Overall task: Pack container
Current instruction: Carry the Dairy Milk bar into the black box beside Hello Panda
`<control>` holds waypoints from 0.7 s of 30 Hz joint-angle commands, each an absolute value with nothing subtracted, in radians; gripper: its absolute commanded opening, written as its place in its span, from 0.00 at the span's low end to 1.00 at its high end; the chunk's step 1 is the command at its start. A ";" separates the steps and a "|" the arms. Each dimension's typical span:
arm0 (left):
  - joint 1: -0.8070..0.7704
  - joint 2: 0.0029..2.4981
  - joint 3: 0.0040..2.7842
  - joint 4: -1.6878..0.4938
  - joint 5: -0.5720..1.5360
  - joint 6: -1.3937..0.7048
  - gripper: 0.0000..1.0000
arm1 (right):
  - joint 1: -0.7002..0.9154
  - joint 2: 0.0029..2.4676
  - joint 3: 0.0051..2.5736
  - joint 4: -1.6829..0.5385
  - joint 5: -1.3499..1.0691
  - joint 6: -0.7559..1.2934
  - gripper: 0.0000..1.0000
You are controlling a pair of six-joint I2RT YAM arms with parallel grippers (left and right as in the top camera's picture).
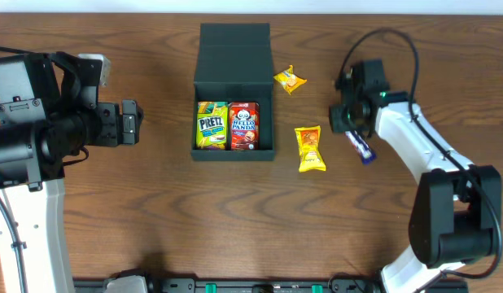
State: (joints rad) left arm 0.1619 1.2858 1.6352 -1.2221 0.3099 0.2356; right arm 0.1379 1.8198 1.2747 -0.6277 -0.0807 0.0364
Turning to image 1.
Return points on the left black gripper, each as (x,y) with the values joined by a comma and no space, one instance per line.
(129,122)

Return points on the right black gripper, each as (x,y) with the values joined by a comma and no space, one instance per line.
(338,118)

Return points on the blue Dairy Milk bar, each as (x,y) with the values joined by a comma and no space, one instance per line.
(365,152)

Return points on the green Pretz box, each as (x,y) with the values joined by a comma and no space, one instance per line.
(211,125)

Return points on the red Hello Panda box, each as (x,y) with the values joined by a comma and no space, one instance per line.
(244,126)

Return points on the dark green box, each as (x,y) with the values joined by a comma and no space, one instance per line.
(235,64)

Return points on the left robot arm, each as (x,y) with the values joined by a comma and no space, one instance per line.
(49,117)

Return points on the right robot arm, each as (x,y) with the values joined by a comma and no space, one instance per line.
(456,215)

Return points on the small yellow snack packet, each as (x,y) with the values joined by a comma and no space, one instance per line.
(288,80)

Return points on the large yellow snack packet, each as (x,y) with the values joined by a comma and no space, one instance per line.
(308,139)

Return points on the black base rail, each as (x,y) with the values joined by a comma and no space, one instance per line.
(259,286)

